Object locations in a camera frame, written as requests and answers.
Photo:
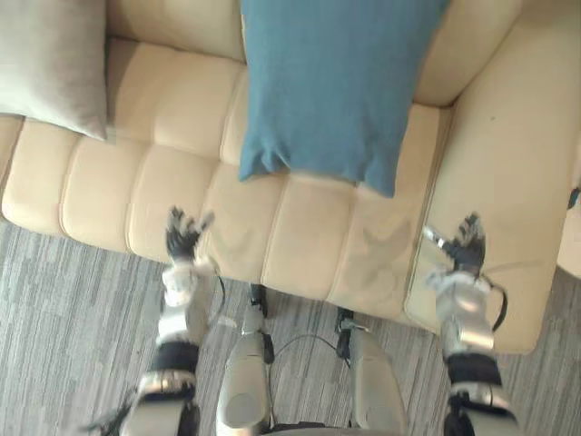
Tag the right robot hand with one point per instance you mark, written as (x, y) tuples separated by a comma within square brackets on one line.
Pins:
[(467, 252)]

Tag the cream leather sofa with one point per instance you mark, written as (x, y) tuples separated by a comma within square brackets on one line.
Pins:
[(290, 181)]

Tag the left silver robot leg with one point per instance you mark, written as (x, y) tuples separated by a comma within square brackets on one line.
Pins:
[(243, 368)]

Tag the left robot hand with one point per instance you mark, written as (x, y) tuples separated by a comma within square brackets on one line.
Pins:
[(180, 240)]

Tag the blue fabric cushion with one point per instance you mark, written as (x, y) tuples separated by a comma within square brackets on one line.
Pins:
[(329, 91)]

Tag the dark object beside sofa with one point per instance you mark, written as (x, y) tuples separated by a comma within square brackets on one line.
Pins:
[(574, 197)]

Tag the right silver robot leg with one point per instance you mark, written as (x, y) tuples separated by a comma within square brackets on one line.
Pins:
[(374, 372)]

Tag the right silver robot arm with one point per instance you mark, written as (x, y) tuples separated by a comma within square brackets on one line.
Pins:
[(472, 345)]

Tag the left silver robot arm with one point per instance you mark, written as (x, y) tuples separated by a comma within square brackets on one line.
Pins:
[(174, 336)]

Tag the grey fabric cushion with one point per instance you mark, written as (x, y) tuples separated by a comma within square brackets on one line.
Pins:
[(50, 63)]

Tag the silver robot leg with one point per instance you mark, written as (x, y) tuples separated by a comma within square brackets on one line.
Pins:
[(374, 372), (243, 368)]

